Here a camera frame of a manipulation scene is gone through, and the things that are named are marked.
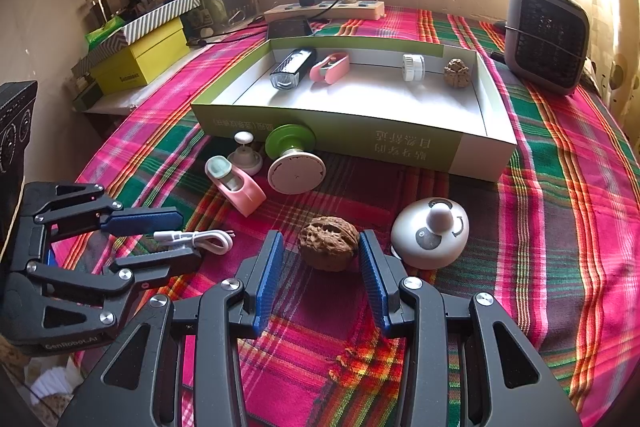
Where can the yellow box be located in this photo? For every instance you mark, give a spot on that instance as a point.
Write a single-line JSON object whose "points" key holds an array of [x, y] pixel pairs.
{"points": [[140, 57]]}

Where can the brown walnut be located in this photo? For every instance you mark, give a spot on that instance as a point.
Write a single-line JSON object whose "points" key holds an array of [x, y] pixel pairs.
{"points": [[327, 242], [456, 73]]}

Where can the white ribbed cylinder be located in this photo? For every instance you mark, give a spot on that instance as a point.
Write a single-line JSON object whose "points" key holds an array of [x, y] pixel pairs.
{"points": [[412, 67]]}

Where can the white cloth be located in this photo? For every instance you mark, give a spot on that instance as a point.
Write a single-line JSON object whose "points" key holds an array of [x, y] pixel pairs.
{"points": [[50, 384]]}

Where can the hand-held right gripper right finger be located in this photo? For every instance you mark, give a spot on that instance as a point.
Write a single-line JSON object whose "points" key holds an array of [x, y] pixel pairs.
{"points": [[372, 277]]}

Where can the white round panda gadget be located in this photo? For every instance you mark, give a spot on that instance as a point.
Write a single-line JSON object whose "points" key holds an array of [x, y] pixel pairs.
{"points": [[430, 237]]}

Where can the cream heart print curtain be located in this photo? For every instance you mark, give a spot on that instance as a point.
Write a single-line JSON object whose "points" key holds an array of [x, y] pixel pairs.
{"points": [[620, 72]]}

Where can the pink loop clip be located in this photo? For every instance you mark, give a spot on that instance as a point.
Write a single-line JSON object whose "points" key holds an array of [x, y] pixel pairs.
{"points": [[330, 74]]}

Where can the pink device with green cap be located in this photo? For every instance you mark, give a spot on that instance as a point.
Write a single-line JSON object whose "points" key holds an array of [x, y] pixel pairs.
{"points": [[245, 194]]}

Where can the green and white cardboard box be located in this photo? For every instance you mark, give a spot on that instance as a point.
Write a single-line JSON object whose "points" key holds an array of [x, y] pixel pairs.
{"points": [[350, 147]]}

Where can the clear plastic container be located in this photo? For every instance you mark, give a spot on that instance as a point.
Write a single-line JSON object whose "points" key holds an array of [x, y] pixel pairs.
{"points": [[225, 2]]}

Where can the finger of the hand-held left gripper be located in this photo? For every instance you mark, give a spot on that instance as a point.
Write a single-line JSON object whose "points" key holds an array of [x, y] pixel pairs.
{"points": [[145, 222], [155, 263]]}

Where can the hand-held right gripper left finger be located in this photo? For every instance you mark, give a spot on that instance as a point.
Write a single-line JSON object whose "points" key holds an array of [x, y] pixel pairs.
{"points": [[267, 277]]}

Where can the dark green box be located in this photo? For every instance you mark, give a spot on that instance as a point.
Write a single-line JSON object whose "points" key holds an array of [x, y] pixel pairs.
{"points": [[87, 97]]}

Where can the small white knob stand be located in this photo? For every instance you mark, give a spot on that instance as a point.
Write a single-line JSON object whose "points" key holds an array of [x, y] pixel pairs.
{"points": [[245, 159]]}

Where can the green tissue pack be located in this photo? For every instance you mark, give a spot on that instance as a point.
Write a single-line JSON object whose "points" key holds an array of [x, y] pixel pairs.
{"points": [[102, 32]]}

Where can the grey striped box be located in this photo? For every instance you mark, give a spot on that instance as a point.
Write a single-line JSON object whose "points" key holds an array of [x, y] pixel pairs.
{"points": [[160, 9]]}

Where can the green and white spool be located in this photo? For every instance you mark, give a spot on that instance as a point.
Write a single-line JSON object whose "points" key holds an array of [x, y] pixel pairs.
{"points": [[297, 174]]}

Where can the grey space heater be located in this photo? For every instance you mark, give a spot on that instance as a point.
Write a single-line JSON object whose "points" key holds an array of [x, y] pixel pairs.
{"points": [[545, 37]]}

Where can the glass jar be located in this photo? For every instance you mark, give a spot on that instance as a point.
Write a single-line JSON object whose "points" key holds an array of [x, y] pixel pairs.
{"points": [[97, 7]]}

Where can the black phone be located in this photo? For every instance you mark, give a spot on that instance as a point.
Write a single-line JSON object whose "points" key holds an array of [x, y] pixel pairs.
{"points": [[287, 28]]}

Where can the white power strip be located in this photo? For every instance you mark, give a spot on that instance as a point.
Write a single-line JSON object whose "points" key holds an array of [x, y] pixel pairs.
{"points": [[350, 11]]}

